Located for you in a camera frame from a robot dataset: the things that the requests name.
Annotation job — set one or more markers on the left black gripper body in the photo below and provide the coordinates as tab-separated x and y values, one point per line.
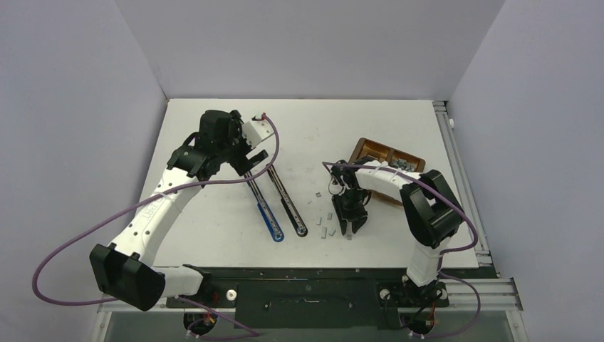
234	150

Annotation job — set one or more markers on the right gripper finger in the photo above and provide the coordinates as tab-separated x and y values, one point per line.
343	222
357	221

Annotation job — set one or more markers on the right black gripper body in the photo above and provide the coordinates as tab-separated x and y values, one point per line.
350	204

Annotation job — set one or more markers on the black stapler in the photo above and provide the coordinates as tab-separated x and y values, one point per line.
288	205

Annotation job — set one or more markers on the brown plastic tray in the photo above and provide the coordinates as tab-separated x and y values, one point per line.
377	151

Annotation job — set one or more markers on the blue stapler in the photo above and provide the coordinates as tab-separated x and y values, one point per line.
266	213

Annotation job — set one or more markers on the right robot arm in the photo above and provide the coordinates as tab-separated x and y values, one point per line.
432	211

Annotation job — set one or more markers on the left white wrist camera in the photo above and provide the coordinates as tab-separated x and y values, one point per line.
256	131

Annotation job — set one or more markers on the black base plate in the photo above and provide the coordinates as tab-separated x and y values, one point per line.
315	298

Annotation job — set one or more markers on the aluminium side rail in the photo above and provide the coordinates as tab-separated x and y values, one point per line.
462	182

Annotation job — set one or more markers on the aluminium front rail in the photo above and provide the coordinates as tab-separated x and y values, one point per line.
495	295

